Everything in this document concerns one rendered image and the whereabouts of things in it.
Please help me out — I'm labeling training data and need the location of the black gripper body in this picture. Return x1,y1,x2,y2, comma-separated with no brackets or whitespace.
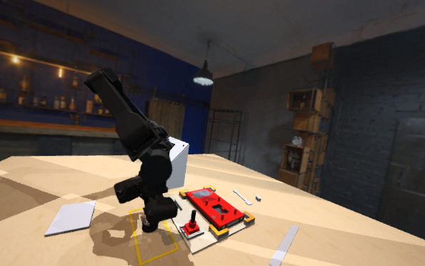
144,181,179,224

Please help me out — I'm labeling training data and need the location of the black and grey wheel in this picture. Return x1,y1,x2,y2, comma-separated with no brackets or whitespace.
142,218,159,232

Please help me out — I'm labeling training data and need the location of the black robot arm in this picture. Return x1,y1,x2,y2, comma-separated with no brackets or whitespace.
84,66,175,204

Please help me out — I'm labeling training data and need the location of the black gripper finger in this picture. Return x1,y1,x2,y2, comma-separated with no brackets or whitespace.
139,193,149,206
143,207,159,230

